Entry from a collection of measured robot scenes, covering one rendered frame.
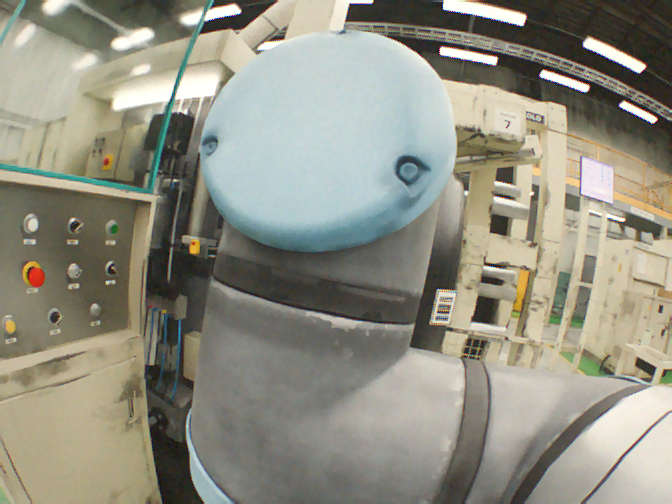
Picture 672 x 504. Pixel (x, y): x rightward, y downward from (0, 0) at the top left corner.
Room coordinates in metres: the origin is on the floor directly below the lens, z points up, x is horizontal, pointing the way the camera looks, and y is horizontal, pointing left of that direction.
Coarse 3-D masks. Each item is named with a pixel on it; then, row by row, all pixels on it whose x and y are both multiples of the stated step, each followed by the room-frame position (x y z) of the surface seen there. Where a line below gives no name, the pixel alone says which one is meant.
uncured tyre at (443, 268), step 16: (448, 192) 0.57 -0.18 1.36; (448, 208) 0.56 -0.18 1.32; (448, 224) 0.54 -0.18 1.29; (448, 240) 0.54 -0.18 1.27; (432, 256) 0.52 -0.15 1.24; (448, 256) 0.53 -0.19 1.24; (432, 272) 0.52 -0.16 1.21; (448, 272) 0.53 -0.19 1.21; (432, 288) 0.52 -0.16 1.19; (448, 288) 0.53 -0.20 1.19; (432, 304) 0.52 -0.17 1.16; (416, 320) 0.52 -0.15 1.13; (416, 336) 0.53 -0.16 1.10; (432, 336) 0.54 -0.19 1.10
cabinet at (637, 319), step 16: (624, 304) 3.21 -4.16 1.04; (640, 304) 2.81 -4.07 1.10; (656, 304) 2.72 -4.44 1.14; (624, 320) 3.12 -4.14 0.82; (640, 320) 2.79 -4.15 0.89; (656, 320) 2.70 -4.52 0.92; (624, 336) 3.01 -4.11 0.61; (640, 336) 2.77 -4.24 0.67; (656, 336) 2.68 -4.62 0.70; (608, 352) 3.31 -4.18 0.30; (608, 368) 3.17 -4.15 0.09; (624, 368) 2.81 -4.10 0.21
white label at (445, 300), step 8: (440, 296) 0.52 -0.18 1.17; (448, 296) 0.52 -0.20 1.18; (456, 296) 0.52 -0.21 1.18; (440, 304) 0.52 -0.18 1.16; (448, 304) 0.52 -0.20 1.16; (432, 312) 0.52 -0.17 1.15; (440, 312) 0.52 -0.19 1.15; (448, 312) 0.52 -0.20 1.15; (432, 320) 0.52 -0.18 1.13; (440, 320) 0.52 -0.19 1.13; (448, 320) 0.52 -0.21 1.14
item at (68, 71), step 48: (48, 0) 0.28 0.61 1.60; (96, 0) 0.39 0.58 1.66; (144, 0) 0.52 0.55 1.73; (192, 0) 0.67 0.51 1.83; (0, 48) 0.22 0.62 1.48; (48, 48) 0.34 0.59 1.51; (96, 48) 0.45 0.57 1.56; (144, 48) 0.59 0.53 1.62; (192, 48) 0.74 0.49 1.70; (0, 96) 0.27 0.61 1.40; (48, 96) 0.38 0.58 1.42; (96, 96) 0.50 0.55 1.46; (144, 96) 0.64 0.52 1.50; (0, 144) 0.30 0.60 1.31; (48, 144) 0.42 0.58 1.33; (96, 144) 0.54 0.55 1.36; (144, 144) 0.69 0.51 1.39; (144, 192) 0.72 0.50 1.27
